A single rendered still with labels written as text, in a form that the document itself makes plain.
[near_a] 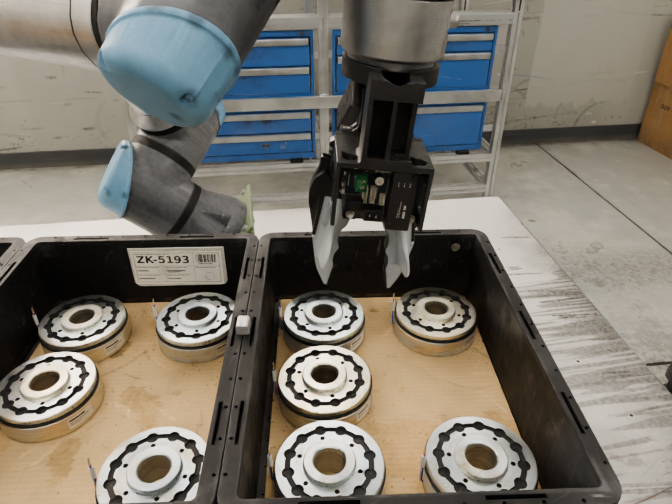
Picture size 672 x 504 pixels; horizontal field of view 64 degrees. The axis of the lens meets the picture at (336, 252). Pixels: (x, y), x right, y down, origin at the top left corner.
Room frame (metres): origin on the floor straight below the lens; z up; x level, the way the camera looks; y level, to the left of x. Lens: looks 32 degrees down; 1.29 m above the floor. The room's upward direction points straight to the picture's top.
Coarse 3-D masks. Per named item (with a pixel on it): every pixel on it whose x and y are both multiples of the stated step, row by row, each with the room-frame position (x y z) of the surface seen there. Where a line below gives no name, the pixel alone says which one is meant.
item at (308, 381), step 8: (320, 360) 0.44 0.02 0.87; (328, 360) 0.44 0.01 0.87; (304, 368) 0.43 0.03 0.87; (312, 368) 0.43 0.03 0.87; (336, 368) 0.43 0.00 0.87; (344, 368) 0.43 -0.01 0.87; (304, 376) 0.42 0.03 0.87; (344, 376) 0.42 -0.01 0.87; (304, 384) 0.41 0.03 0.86; (312, 384) 0.41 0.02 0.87; (320, 384) 0.41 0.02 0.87; (328, 384) 0.41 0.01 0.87; (336, 384) 0.41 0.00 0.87; (344, 384) 0.41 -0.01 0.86; (320, 392) 0.40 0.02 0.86; (328, 392) 0.40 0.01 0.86
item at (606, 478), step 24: (264, 240) 0.60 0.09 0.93; (288, 240) 0.60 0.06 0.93; (312, 240) 0.61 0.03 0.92; (480, 240) 0.60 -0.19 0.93; (264, 264) 0.54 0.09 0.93; (264, 288) 0.50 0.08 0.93; (504, 288) 0.49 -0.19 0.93; (528, 312) 0.45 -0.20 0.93; (528, 336) 0.41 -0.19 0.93; (240, 360) 0.38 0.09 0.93; (552, 360) 0.38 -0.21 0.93; (240, 384) 0.35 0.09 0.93; (552, 384) 0.35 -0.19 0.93; (240, 408) 0.33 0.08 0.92; (576, 408) 0.32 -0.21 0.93; (240, 432) 0.29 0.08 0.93; (576, 432) 0.29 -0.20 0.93; (240, 456) 0.27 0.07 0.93; (600, 456) 0.27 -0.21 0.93; (600, 480) 0.25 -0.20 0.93
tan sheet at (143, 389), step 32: (128, 352) 0.49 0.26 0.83; (160, 352) 0.49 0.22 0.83; (128, 384) 0.44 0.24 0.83; (160, 384) 0.44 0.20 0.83; (192, 384) 0.44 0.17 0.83; (96, 416) 0.39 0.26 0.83; (128, 416) 0.39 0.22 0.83; (160, 416) 0.39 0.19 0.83; (192, 416) 0.39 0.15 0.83; (0, 448) 0.35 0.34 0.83; (32, 448) 0.35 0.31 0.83; (64, 448) 0.35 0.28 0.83; (96, 448) 0.35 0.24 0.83; (0, 480) 0.32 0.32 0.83; (32, 480) 0.32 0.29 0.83; (64, 480) 0.32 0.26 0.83
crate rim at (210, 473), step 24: (48, 240) 0.60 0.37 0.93; (72, 240) 0.60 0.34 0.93; (96, 240) 0.60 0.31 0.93; (120, 240) 0.60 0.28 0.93; (144, 240) 0.60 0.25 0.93; (168, 240) 0.60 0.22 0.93; (192, 240) 0.60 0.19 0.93; (216, 240) 0.60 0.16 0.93; (240, 240) 0.60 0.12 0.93; (0, 288) 0.49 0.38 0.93; (240, 288) 0.49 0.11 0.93; (240, 312) 0.45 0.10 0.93; (240, 336) 0.41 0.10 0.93; (216, 408) 0.32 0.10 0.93; (216, 432) 0.30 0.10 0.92; (216, 456) 0.27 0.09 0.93; (216, 480) 0.25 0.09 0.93
